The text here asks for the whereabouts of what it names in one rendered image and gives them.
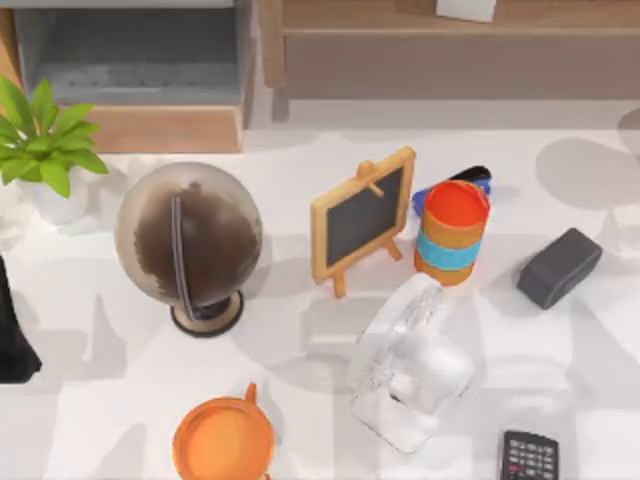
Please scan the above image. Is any brown and grey globe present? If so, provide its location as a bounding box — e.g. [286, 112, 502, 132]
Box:
[113, 161, 264, 339]

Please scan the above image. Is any orange cup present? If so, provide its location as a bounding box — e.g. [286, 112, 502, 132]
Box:
[171, 382, 277, 480]

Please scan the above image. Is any white desk fan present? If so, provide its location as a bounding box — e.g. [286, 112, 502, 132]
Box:
[349, 275, 476, 456]

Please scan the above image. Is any blue and black stapler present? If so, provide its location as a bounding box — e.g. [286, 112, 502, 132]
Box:
[411, 164, 494, 217]

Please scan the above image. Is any wooden open shelf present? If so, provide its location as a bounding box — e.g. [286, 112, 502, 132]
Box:
[260, 0, 640, 122]

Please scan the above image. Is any wooden framed blackboard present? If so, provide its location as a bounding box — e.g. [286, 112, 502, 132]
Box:
[309, 145, 417, 300]

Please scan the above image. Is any green plant in white pot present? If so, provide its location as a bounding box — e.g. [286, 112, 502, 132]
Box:
[0, 75, 110, 226]

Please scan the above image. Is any pale wooden drawer front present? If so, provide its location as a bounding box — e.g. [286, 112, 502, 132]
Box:
[83, 103, 244, 155]

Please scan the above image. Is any orange and blue ring stack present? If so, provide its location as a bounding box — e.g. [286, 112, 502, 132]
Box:
[413, 180, 490, 288]

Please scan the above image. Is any black calculator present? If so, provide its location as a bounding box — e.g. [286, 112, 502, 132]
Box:
[500, 429, 560, 480]

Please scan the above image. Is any dark grey rounded box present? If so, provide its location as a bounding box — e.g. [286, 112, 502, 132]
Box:
[516, 227, 604, 311]

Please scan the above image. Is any white box on shelf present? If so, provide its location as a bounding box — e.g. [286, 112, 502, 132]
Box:
[434, 0, 498, 24]

